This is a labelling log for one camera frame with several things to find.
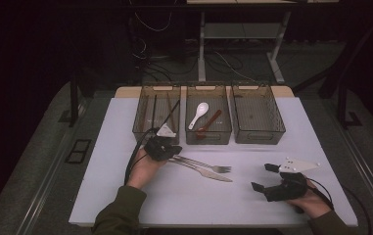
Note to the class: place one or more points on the transparent grey plastic bin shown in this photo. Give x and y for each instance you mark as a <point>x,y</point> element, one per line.
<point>223,128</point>
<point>257,114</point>
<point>161,107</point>

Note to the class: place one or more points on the white ceramic spoon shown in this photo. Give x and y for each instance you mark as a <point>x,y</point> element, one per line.
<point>203,108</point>

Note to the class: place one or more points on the black floor socket frame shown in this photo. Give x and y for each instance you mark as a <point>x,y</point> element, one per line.
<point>78,150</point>

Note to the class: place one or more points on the metal floor rail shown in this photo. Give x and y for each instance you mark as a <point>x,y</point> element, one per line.
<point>48,176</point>
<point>363,169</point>

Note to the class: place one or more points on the silver metal fork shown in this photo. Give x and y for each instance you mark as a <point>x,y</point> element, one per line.
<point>223,169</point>

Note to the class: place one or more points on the black chopstick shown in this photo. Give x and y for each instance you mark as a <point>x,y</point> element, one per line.
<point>154,111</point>

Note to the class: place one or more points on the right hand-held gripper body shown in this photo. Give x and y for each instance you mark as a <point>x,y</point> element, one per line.
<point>288,191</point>

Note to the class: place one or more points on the brown wooden spoon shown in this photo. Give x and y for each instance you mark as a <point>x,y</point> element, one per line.
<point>210,122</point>

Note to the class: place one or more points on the white-legged desk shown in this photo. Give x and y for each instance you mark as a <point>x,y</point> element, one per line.
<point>202,49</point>

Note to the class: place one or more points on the person's left hand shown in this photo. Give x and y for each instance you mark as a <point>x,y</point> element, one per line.
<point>143,171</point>

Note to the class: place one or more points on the person's right hand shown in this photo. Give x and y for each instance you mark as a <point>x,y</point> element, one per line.
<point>314,205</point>

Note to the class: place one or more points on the brown chopsticks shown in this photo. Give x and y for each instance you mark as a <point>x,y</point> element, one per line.
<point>171,111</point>

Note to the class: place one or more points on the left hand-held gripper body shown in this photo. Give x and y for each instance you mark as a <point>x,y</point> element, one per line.
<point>158,147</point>

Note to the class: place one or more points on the black metal stand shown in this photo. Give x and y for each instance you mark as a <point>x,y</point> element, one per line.
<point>74,104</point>
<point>342,101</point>

